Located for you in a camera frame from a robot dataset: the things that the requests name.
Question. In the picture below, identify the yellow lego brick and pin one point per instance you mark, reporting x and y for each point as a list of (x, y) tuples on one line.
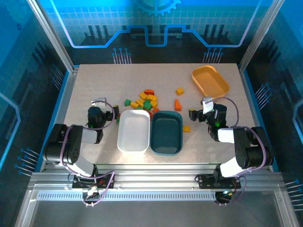
[(151, 97), (186, 128), (134, 104), (180, 91), (154, 103), (140, 102), (143, 95)]

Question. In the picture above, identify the green curved lego brick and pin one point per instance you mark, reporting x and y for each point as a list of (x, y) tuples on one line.
[(127, 102)]

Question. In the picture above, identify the large orange lego brick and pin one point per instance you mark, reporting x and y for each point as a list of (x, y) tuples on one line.
[(177, 105)]

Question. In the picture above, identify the white plastic container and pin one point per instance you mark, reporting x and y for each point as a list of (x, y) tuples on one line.
[(133, 132)]

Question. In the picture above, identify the teal plastic container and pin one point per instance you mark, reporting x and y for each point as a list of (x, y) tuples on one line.
[(165, 134)]

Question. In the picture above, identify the orange plastic container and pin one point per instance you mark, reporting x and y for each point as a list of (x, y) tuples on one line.
[(209, 81)]

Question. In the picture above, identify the small orange lego brick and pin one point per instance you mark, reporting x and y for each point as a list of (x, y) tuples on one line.
[(156, 110)]

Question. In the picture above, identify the orange curved lego brick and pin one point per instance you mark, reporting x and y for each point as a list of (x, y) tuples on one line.
[(149, 91)]

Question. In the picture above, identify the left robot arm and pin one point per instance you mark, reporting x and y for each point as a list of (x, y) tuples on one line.
[(71, 142)]

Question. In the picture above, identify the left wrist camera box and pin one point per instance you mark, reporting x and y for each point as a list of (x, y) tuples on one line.
[(99, 101)]

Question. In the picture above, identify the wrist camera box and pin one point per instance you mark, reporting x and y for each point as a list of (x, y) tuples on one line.
[(99, 101), (207, 105)]

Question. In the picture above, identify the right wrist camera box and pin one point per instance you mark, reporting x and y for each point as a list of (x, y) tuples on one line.
[(207, 105)]

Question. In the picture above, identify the aluminium table side rail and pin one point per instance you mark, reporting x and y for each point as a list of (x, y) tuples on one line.
[(66, 99), (254, 113)]

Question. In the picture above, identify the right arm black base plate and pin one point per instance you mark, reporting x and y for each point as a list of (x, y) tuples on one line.
[(206, 182)]

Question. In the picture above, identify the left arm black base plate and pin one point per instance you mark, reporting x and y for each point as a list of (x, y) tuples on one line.
[(104, 183)]

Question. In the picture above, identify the aluminium frame rail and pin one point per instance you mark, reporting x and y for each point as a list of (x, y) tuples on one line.
[(154, 175)]

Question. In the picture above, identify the aluminium frame post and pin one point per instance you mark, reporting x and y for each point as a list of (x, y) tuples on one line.
[(50, 35), (260, 35)]

